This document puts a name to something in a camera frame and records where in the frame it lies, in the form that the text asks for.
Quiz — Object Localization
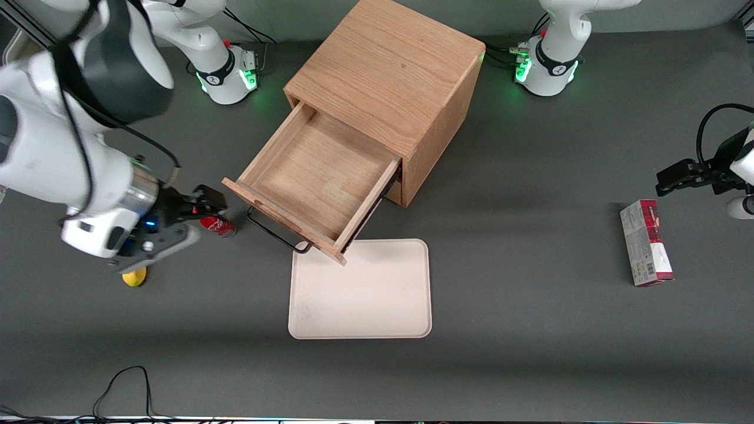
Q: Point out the grey and red carton box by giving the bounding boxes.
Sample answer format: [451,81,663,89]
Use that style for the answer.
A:
[619,199,675,288]

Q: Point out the cream plastic tray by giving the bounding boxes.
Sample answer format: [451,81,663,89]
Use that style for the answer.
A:
[287,238,433,340]

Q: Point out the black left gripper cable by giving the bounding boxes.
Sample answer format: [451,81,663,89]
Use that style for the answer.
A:
[696,104,754,173]

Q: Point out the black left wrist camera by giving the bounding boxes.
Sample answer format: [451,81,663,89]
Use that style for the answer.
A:
[698,127,752,196]

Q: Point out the black arm base cables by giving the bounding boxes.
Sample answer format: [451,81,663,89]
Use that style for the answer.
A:
[483,11,551,68]
[223,9,279,76]

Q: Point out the long black drawer handle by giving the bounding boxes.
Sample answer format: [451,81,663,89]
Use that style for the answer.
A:
[246,206,313,255]

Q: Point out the wooden drawer with long handle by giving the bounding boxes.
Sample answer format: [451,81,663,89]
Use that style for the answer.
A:
[221,101,404,266]

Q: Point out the black looped table cable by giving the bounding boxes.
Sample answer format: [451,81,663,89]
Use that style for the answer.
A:
[0,365,177,424]

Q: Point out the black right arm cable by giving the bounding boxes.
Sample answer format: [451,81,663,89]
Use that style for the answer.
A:
[50,0,182,186]

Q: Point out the wooden drawer cabinet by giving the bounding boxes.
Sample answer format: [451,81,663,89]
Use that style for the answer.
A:
[283,0,486,208]

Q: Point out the black right arm base cables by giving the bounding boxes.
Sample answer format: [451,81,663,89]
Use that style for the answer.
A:
[223,9,279,76]

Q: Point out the black left arm base cables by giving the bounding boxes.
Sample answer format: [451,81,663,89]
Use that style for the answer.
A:
[483,11,551,68]

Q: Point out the red cola bottle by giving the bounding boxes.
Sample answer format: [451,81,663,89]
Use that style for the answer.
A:
[199,216,237,239]

